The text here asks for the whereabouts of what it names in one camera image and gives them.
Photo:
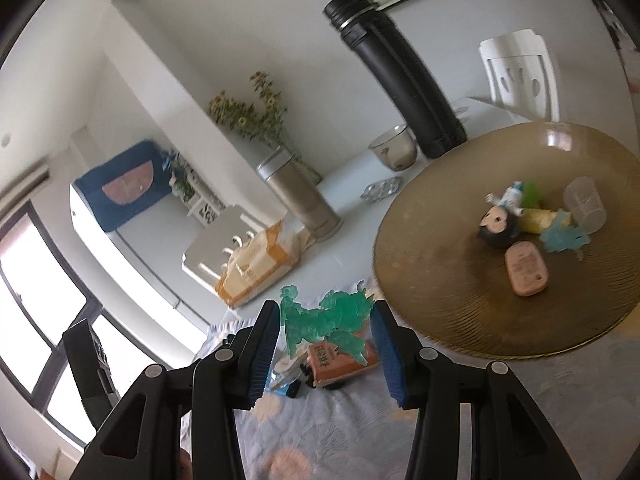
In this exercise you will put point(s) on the blue flower plant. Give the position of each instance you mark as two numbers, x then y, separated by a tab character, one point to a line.
180	180

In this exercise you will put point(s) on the beige thermos bottle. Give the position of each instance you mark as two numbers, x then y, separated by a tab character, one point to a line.
300	195

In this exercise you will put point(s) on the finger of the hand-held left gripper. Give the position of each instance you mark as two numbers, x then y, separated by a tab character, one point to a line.
87	360

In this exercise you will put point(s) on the blue wall art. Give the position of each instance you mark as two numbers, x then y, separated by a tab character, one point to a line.
125	185

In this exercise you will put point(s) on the orange tissue pack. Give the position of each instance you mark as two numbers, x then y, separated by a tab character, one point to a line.
260	265

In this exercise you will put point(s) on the white carved shelf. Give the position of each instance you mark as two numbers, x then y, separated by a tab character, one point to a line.
205	210

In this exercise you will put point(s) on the green translucent toy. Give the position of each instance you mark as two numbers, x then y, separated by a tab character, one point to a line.
532	195

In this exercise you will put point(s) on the black haired doll figure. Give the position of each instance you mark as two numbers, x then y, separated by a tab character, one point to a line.
495	230

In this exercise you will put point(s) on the yellow lighter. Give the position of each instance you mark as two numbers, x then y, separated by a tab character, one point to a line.
537	220

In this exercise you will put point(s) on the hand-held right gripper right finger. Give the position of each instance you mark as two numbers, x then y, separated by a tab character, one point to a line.
387	355

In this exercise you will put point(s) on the window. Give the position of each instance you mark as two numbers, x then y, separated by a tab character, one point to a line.
30	280

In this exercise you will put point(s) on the white chair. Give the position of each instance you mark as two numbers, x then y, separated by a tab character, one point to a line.
205	255
520	55

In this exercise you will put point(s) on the translucent plastic cup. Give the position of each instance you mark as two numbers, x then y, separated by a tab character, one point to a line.
585	205

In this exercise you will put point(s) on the foil blister pack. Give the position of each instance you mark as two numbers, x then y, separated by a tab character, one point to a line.
382	189

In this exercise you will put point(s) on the yellow flower bunch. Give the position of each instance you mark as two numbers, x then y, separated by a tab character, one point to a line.
255	120

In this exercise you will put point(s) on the white charger plug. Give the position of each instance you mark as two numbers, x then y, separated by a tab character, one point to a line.
282	377

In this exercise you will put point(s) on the black figurine with orange box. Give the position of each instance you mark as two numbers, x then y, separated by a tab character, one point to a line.
335	360

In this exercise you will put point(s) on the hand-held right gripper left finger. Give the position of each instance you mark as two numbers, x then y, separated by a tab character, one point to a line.
260	355

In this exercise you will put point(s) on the teal translucent toy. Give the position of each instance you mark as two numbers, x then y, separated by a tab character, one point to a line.
330	317

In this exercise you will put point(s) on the smoky glass cup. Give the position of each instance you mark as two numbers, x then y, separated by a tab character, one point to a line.
395	152

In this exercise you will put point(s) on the blue translucent toy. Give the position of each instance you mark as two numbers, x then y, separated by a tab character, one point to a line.
560	240

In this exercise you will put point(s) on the leaf print tablecloth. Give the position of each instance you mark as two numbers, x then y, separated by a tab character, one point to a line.
325	435

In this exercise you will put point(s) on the amber ribbed glass bowl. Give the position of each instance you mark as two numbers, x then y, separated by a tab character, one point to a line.
440	285

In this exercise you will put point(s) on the black cylinder flask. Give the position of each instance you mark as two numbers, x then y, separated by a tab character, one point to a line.
400	75

